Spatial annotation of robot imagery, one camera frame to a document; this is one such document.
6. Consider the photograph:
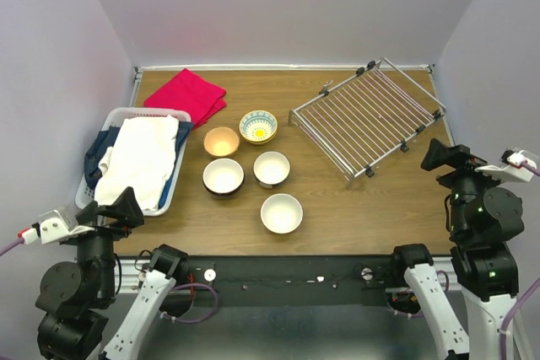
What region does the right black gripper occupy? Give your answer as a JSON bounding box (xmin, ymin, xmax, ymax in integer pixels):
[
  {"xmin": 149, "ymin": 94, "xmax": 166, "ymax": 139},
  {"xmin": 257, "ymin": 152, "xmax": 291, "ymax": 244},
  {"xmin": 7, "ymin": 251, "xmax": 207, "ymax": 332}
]
[{"xmin": 421, "ymin": 135, "xmax": 515, "ymax": 236}]

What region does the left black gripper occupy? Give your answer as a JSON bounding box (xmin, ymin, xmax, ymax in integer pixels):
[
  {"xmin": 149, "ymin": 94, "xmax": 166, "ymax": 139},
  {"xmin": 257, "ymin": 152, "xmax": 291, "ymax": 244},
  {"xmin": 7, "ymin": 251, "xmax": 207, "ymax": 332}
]
[{"xmin": 68, "ymin": 184, "xmax": 143, "ymax": 301}]

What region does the red bowl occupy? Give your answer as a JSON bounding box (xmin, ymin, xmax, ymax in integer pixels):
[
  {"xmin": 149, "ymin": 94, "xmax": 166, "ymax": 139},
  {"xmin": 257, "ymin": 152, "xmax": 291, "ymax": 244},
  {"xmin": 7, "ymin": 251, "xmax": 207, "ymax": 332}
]
[{"xmin": 202, "ymin": 159, "xmax": 245, "ymax": 192}]

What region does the plain beige bowl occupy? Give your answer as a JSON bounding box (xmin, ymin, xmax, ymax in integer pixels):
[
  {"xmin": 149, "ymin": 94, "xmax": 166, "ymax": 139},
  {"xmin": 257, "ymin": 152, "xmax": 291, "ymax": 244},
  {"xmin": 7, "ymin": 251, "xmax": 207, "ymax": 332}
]
[{"xmin": 203, "ymin": 126, "xmax": 240, "ymax": 149}]

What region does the teal white bowl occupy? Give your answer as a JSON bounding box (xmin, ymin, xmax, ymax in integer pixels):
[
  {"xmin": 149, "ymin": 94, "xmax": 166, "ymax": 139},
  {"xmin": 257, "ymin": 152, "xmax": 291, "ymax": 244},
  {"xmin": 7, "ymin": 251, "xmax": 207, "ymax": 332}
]
[{"xmin": 253, "ymin": 151, "xmax": 291, "ymax": 189}]

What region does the cream striped bowl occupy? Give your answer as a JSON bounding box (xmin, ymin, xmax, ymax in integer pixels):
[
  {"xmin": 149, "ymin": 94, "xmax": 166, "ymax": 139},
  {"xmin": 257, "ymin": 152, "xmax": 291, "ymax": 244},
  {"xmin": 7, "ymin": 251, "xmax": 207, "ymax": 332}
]
[{"xmin": 239, "ymin": 110, "xmax": 278, "ymax": 137}]

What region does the beige bowl with drawing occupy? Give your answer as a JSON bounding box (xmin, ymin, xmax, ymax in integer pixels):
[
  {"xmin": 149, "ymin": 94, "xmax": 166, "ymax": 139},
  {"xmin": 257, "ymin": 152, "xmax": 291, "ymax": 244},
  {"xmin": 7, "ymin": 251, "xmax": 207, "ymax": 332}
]
[{"xmin": 205, "ymin": 142, "xmax": 239, "ymax": 159}]

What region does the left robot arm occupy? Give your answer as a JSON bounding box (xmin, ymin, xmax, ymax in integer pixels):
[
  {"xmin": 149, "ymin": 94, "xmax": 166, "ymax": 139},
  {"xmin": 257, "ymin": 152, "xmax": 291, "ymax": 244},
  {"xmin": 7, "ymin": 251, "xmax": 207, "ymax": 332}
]
[{"xmin": 35, "ymin": 187, "xmax": 189, "ymax": 359}]

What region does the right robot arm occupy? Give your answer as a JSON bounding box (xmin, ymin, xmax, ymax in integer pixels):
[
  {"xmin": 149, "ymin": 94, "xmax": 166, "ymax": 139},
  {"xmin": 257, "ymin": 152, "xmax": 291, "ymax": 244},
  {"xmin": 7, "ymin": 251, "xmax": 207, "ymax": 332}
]
[{"xmin": 387, "ymin": 138, "xmax": 536, "ymax": 359}]

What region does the white laundry basket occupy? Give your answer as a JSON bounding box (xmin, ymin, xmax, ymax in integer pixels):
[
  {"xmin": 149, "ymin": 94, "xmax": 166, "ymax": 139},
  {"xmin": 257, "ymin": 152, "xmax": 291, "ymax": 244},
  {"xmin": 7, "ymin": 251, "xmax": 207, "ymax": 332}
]
[{"xmin": 75, "ymin": 107, "xmax": 193, "ymax": 217}]

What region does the navy blue garment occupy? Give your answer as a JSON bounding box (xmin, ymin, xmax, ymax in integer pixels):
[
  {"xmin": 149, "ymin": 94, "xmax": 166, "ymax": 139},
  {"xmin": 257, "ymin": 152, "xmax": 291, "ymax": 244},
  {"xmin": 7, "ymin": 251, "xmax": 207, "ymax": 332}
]
[{"xmin": 75, "ymin": 121, "xmax": 194, "ymax": 211}]

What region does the white cloth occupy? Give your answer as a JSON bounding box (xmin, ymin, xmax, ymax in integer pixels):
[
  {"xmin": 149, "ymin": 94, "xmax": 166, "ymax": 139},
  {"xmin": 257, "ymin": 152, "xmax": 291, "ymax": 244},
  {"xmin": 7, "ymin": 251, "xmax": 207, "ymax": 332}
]
[{"xmin": 94, "ymin": 116, "xmax": 179, "ymax": 211}]

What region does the red folded cloth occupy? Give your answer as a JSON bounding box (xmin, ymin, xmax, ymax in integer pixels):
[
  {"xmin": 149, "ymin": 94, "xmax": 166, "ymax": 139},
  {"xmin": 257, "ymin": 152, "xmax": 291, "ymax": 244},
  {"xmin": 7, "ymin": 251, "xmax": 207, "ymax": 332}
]
[{"xmin": 143, "ymin": 68, "xmax": 226, "ymax": 128}]

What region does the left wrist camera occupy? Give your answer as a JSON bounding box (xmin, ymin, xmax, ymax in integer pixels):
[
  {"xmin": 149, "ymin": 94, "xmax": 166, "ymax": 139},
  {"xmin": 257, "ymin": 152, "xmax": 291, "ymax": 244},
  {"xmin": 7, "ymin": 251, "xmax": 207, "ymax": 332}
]
[{"xmin": 18, "ymin": 209, "xmax": 95, "ymax": 245}]

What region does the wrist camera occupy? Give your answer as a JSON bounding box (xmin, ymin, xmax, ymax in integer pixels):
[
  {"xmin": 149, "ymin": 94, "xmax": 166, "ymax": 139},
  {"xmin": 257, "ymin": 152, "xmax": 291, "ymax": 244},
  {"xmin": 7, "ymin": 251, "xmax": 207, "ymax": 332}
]
[
  {"xmin": 18, "ymin": 209, "xmax": 95, "ymax": 245},
  {"xmin": 475, "ymin": 148, "xmax": 539, "ymax": 183}
]

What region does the aluminium frame rail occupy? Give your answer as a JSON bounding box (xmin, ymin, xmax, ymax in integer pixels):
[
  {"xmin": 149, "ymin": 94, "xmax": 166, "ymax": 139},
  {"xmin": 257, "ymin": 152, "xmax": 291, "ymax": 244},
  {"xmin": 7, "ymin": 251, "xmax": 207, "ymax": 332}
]
[{"xmin": 115, "ymin": 257, "xmax": 462, "ymax": 293}]

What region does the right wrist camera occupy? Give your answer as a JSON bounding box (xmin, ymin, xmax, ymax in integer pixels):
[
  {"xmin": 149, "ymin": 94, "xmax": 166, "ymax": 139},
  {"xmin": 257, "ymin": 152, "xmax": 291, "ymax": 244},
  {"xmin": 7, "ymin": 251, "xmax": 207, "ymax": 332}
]
[{"xmin": 475, "ymin": 148, "xmax": 539, "ymax": 183}]

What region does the wire dish rack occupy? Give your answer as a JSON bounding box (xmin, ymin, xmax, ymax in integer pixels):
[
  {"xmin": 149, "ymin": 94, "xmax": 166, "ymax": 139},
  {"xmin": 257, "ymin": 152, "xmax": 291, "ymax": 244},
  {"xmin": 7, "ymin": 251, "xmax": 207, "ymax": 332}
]
[{"xmin": 289, "ymin": 57, "xmax": 446, "ymax": 190}]

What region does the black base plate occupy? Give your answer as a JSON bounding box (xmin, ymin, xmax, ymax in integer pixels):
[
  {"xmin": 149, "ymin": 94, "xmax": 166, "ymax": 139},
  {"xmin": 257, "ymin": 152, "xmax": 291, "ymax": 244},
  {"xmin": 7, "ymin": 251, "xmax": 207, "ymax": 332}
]
[{"xmin": 187, "ymin": 255, "xmax": 407, "ymax": 308}]

